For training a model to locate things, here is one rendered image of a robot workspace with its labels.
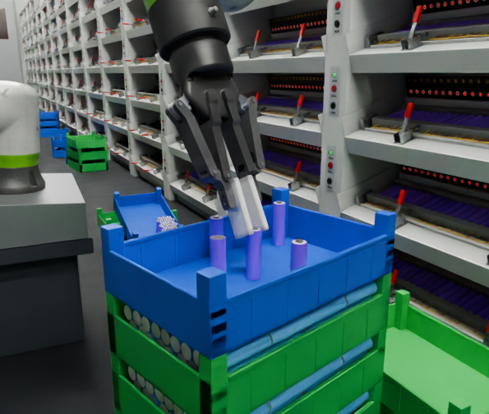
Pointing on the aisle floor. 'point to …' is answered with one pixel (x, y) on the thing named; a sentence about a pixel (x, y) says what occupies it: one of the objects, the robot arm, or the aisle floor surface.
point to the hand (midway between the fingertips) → (243, 206)
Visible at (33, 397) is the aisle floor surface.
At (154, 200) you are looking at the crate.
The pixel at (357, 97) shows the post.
